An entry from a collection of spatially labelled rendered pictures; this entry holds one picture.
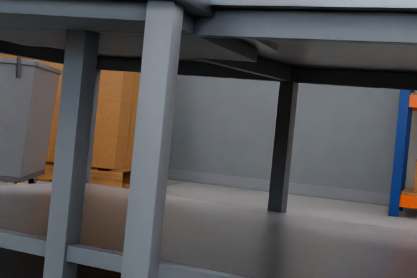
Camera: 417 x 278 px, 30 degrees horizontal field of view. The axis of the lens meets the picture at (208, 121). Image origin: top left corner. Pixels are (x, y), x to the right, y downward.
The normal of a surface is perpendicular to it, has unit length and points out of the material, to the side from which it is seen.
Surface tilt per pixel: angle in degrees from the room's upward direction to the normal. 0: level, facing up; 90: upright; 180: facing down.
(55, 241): 90
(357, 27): 90
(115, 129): 90
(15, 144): 93
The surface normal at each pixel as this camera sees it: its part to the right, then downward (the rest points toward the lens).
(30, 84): 0.02, 0.06
